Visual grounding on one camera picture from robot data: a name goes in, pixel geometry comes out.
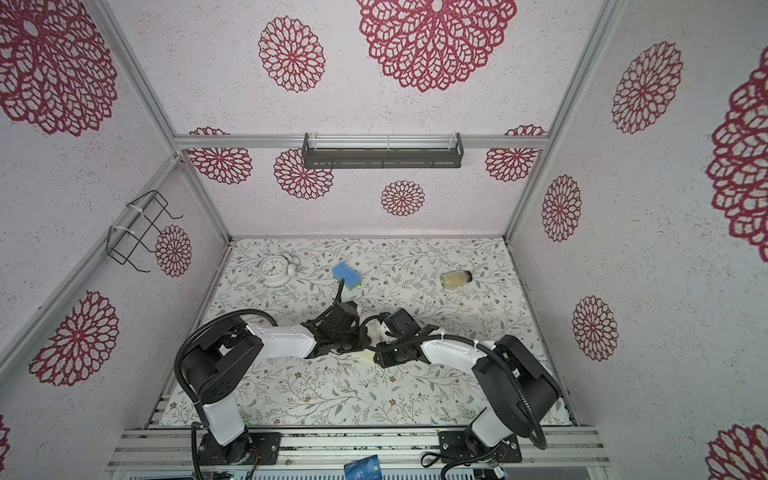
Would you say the blue card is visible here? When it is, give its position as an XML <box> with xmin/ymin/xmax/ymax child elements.
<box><xmin>343</xmin><ymin>455</ymin><xmax>383</xmax><ymax>480</ymax></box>

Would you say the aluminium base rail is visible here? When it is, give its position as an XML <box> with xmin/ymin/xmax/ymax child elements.
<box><xmin>105</xmin><ymin>426</ymin><xmax>610</xmax><ymax>473</ymax></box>

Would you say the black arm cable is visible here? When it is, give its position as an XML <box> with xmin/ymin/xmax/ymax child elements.
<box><xmin>358</xmin><ymin>311</ymin><xmax>548</xmax><ymax>451</ymax></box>
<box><xmin>173</xmin><ymin>278</ymin><xmax>347</xmax><ymax>409</ymax></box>

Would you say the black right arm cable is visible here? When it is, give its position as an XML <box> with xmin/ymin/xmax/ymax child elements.
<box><xmin>358</xmin><ymin>311</ymin><xmax>548</xmax><ymax>451</ymax></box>

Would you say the glass jar with black lid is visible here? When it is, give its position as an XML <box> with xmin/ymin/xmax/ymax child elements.
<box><xmin>440</xmin><ymin>270</ymin><xmax>473</xmax><ymax>290</ymax></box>

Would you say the black wire wall basket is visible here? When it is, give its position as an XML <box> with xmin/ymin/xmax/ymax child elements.
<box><xmin>105</xmin><ymin>189</ymin><xmax>183</xmax><ymax>274</ymax></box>

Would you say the blue yellow sponge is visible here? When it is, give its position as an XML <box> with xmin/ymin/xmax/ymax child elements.
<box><xmin>332</xmin><ymin>262</ymin><xmax>362</xmax><ymax>290</ymax></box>

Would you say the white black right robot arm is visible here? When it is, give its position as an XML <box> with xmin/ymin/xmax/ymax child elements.
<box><xmin>358</xmin><ymin>309</ymin><xmax>562</xmax><ymax>450</ymax></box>

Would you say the cream square paper sheet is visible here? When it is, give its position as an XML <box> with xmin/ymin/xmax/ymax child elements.
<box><xmin>358</xmin><ymin>320</ymin><xmax>386</xmax><ymax>365</ymax></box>

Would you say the white alarm clock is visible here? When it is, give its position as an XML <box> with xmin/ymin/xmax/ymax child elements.
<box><xmin>258</xmin><ymin>254</ymin><xmax>301</xmax><ymax>288</ymax></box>

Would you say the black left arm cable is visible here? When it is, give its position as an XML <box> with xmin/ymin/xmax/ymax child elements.
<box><xmin>173</xmin><ymin>278</ymin><xmax>347</xmax><ymax>409</ymax></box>

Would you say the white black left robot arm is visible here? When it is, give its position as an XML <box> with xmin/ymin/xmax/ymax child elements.
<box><xmin>174</xmin><ymin>301</ymin><xmax>362</xmax><ymax>447</ymax></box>

